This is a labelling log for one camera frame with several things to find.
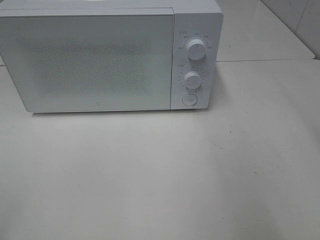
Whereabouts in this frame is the round door release button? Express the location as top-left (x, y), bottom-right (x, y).
top-left (182, 94), bottom-right (198, 106)

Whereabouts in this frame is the upper white control knob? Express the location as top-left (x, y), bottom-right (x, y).
top-left (185, 37), bottom-right (207, 61)

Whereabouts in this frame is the white microwave door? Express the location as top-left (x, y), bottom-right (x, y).
top-left (0, 15), bottom-right (173, 113)

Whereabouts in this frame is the lower white timer knob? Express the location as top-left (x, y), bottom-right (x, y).
top-left (183, 71), bottom-right (202, 90)

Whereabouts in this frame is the white microwave oven body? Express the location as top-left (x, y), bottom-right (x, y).
top-left (0, 0), bottom-right (224, 110)

